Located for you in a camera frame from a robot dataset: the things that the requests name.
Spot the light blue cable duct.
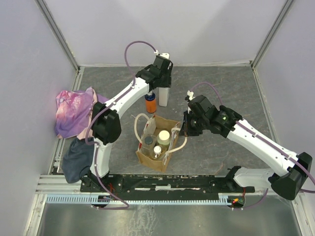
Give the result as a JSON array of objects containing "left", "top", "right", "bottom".
[{"left": 46, "top": 194, "right": 245, "bottom": 206}]

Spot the purple cable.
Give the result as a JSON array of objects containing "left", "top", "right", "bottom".
[
  {"left": 188, "top": 82, "right": 315, "bottom": 211},
  {"left": 84, "top": 40, "right": 159, "bottom": 210}
]

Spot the white square bottle grey cap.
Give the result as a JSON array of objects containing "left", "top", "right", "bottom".
[{"left": 158, "top": 88, "right": 170, "bottom": 107}]

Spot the orange bottle dark blue cap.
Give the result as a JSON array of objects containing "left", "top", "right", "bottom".
[{"left": 144, "top": 92, "right": 157, "bottom": 114}]

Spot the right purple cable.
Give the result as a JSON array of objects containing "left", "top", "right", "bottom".
[{"left": 188, "top": 82, "right": 315, "bottom": 211}]

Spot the burlap watermelon canvas bag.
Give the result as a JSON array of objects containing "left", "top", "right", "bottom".
[{"left": 134, "top": 113, "right": 187, "bottom": 173}]

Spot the clear square bottle grey cap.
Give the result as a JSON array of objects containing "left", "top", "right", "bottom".
[{"left": 141, "top": 134, "right": 157, "bottom": 158}]

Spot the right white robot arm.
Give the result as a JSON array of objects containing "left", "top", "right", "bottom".
[{"left": 180, "top": 91, "right": 314, "bottom": 200}]

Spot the aluminium frame post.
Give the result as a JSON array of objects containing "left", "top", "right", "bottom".
[
  {"left": 35, "top": 0, "right": 80, "bottom": 71},
  {"left": 251, "top": 0, "right": 295, "bottom": 70}
]

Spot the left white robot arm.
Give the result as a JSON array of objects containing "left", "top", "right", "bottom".
[{"left": 90, "top": 53, "right": 173, "bottom": 192}]

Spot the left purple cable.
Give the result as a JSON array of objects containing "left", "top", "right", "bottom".
[{"left": 84, "top": 40, "right": 159, "bottom": 210}]

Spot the pink purple cloth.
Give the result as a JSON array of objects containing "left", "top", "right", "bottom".
[{"left": 55, "top": 87, "right": 108, "bottom": 140}]

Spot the dark blue towel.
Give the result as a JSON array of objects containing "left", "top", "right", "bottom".
[{"left": 62, "top": 138, "right": 94, "bottom": 184}]

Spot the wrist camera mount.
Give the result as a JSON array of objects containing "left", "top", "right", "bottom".
[
  {"left": 185, "top": 90, "right": 195, "bottom": 102},
  {"left": 154, "top": 50, "right": 170, "bottom": 59}
]

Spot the green bottle white cap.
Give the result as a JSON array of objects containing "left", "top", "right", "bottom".
[{"left": 157, "top": 130, "right": 171, "bottom": 150}]

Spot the left aluminium frame post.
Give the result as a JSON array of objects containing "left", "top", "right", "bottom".
[{"left": 35, "top": 0, "right": 80, "bottom": 71}]

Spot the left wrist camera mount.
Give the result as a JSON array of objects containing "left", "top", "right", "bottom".
[{"left": 154, "top": 50, "right": 170, "bottom": 59}]

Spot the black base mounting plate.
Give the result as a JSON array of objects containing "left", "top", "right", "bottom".
[{"left": 80, "top": 174, "right": 254, "bottom": 194}]

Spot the aluminium front rail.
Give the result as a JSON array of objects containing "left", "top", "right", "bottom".
[{"left": 34, "top": 174, "right": 306, "bottom": 195}]

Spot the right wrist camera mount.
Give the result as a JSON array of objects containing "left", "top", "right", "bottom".
[{"left": 185, "top": 90, "right": 195, "bottom": 102}]

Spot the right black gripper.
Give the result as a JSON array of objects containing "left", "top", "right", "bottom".
[{"left": 179, "top": 111, "right": 208, "bottom": 137}]

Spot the right aluminium frame post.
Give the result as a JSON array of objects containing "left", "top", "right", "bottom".
[{"left": 251, "top": 0, "right": 295, "bottom": 70}]

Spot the clear yellow bottle white cap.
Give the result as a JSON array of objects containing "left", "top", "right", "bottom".
[{"left": 153, "top": 146, "right": 162, "bottom": 160}]

